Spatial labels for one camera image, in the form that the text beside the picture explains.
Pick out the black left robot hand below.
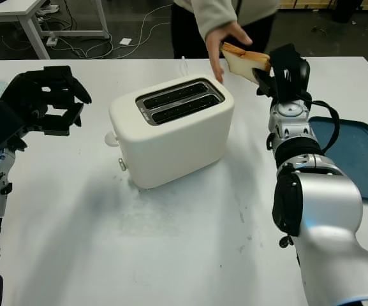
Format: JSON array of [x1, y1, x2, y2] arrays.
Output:
[[0, 65, 92, 137]]

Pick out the person's bare hand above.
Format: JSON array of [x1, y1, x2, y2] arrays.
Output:
[[205, 20, 253, 84]]

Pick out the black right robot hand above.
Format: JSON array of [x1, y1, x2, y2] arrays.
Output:
[[253, 57, 312, 103]]

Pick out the slice of toast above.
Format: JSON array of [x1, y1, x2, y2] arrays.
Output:
[[221, 41, 272, 85]]

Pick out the person's dark legs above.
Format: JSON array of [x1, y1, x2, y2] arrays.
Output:
[[170, 0, 280, 60]]

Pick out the cream white toaster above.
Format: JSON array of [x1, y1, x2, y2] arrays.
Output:
[[103, 75, 235, 189]]

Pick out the stack of wooden crates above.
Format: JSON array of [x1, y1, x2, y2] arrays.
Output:
[[279, 0, 334, 10]]

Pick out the white sneakers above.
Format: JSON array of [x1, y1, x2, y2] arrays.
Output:
[[36, 3, 60, 16]]

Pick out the white desk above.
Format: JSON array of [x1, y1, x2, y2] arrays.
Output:
[[0, 0, 112, 60]]

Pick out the blue plastic tray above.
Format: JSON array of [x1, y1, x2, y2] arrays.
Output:
[[307, 116, 368, 202]]

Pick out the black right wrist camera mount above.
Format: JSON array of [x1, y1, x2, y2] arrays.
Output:
[[269, 43, 304, 103]]

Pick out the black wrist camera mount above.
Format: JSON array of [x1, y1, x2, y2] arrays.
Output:
[[269, 43, 304, 103], [0, 101, 28, 150]]

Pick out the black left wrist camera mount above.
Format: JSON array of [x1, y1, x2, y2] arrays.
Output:
[[0, 101, 28, 150]]

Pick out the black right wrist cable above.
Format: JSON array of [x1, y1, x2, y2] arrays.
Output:
[[304, 100, 341, 154]]

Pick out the white floor cable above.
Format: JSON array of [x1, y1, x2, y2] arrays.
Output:
[[84, 4, 175, 60]]

